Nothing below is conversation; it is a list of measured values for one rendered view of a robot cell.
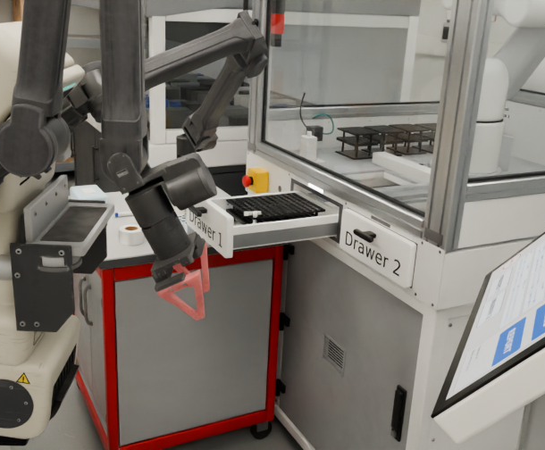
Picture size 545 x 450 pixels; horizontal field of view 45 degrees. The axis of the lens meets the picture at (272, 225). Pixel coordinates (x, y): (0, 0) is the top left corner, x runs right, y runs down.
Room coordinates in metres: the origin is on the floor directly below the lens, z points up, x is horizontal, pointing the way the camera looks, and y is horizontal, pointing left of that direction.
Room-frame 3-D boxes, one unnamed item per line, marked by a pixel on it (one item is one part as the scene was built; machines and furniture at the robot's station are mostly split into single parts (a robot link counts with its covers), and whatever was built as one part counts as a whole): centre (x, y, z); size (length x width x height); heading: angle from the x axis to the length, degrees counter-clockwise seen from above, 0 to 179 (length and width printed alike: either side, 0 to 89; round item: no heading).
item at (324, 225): (1.79, -0.01, 0.86); 0.40 x 0.26 x 0.06; 118
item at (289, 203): (1.78, 0.00, 0.87); 0.22 x 0.18 x 0.06; 118
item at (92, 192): (2.14, 0.62, 0.78); 0.15 x 0.10 x 0.04; 29
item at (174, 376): (2.06, 0.35, 0.38); 0.62 x 0.58 x 0.76; 28
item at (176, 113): (3.51, 0.39, 1.13); 1.78 x 1.14 x 0.45; 28
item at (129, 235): (1.80, 0.40, 0.78); 0.07 x 0.07 x 0.04
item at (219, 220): (1.69, 0.17, 0.87); 0.29 x 0.02 x 0.11; 28
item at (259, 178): (2.12, 0.06, 0.88); 0.07 x 0.05 x 0.07; 28
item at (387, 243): (1.56, -0.26, 0.87); 0.29 x 0.02 x 0.11; 28
